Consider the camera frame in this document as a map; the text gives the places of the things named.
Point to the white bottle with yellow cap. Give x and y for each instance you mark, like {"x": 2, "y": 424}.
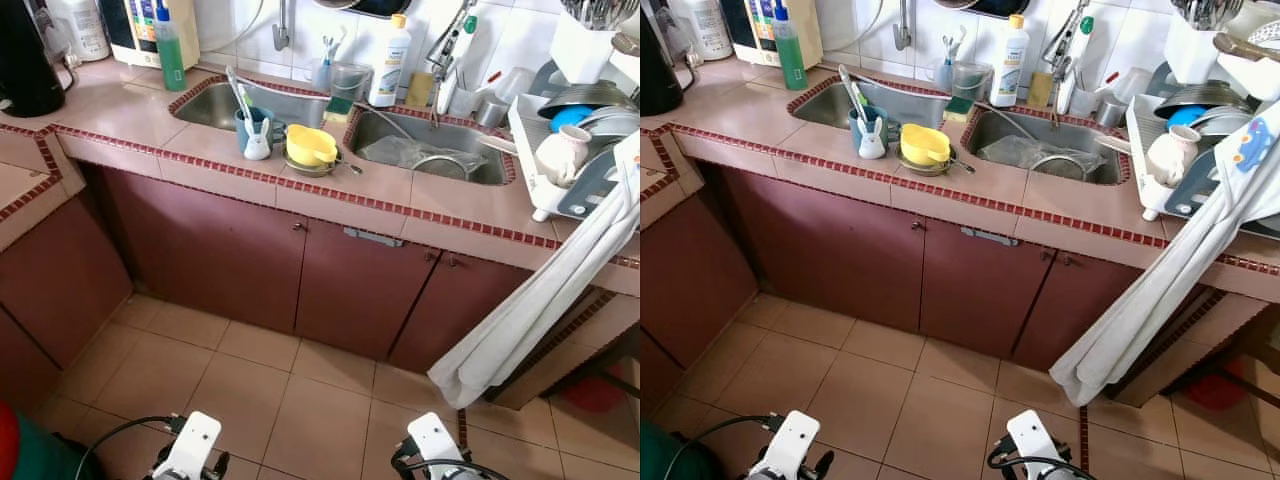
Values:
{"x": 390, "y": 65}
{"x": 1010, "y": 65}

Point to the yellow plastic bowl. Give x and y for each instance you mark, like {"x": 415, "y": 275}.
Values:
{"x": 310, "y": 145}
{"x": 925, "y": 144}

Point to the chrome sink faucet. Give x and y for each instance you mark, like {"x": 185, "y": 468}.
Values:
{"x": 445, "y": 45}
{"x": 1060, "y": 40}

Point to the small steel cup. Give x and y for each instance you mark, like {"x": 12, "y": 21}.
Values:
{"x": 492, "y": 112}
{"x": 1110, "y": 112}

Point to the blue mug with white rabbit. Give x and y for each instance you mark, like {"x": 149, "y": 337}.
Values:
{"x": 862, "y": 128}
{"x": 248, "y": 128}

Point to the steel mesh strainer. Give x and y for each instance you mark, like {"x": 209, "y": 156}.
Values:
{"x": 1062, "y": 165}
{"x": 445, "y": 165}

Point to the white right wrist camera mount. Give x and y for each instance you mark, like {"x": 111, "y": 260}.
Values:
{"x": 1035, "y": 440}
{"x": 438, "y": 440}

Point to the wooden spoon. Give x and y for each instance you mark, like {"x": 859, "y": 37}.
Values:
{"x": 498, "y": 145}
{"x": 1115, "y": 145}

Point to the cream ceramic mug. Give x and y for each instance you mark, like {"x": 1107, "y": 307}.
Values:
{"x": 560, "y": 160}
{"x": 1172, "y": 160}

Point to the blue bowl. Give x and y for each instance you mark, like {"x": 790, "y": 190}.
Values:
{"x": 1185, "y": 116}
{"x": 568, "y": 118}

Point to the stainless steel sink basin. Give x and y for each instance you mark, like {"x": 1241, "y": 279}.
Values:
{"x": 1015, "y": 128}
{"x": 210, "y": 105}
{"x": 400, "y": 128}
{"x": 825, "y": 103}

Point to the maroon cabinet door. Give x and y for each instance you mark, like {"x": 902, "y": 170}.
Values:
{"x": 685, "y": 285}
{"x": 50, "y": 285}
{"x": 820, "y": 250}
{"x": 450, "y": 315}
{"x": 985, "y": 290}
{"x": 365, "y": 295}
{"x": 200, "y": 250}
{"x": 1070, "y": 310}

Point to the white jug with green lid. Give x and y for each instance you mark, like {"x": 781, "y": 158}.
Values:
{"x": 710, "y": 30}
{"x": 85, "y": 30}

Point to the white cutlery holder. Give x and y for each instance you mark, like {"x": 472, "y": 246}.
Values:
{"x": 1195, "y": 50}
{"x": 580, "y": 50}

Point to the chrome wall tap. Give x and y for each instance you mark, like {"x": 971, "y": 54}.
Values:
{"x": 903, "y": 35}
{"x": 282, "y": 35}

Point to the large steel mixing bowl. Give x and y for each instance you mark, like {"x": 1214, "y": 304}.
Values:
{"x": 585, "y": 98}
{"x": 1200, "y": 98}

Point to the green scouring sponge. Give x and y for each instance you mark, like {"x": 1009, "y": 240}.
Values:
{"x": 340, "y": 105}
{"x": 960, "y": 105}

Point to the green dish soap bottle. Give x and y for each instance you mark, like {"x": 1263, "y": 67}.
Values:
{"x": 790, "y": 60}
{"x": 170, "y": 60}

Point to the red plastic basin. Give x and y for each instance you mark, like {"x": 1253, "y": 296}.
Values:
{"x": 595, "y": 395}
{"x": 1215, "y": 390}

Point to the small clear toothbrush cup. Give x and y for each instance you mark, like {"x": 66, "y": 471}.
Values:
{"x": 322, "y": 78}
{"x": 945, "y": 78}

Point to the beige water ioniser appliance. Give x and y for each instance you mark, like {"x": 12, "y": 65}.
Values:
{"x": 135, "y": 30}
{"x": 750, "y": 30}

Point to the yellow sponge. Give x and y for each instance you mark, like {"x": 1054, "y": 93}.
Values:
{"x": 420, "y": 90}
{"x": 1040, "y": 90}

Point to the white dish drying rack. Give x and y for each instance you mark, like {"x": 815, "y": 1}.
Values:
{"x": 1140, "y": 140}
{"x": 525, "y": 150}

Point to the shallow steel bowl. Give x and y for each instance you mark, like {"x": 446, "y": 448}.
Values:
{"x": 958, "y": 165}
{"x": 345, "y": 166}

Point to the white hanging towel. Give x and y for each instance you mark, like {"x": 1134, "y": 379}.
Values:
{"x": 1160, "y": 300}
{"x": 540, "y": 300}

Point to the black electric kettle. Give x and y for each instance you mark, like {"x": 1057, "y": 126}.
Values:
{"x": 30, "y": 70}
{"x": 655, "y": 70}

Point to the clear plastic bag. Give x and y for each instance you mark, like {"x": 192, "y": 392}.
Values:
{"x": 1010, "y": 152}
{"x": 395, "y": 152}

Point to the clear plastic measuring cup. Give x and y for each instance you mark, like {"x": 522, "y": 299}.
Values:
{"x": 972, "y": 80}
{"x": 352, "y": 80}

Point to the hanging steel wok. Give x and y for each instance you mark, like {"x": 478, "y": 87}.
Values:
{"x": 1000, "y": 6}
{"x": 375, "y": 6}

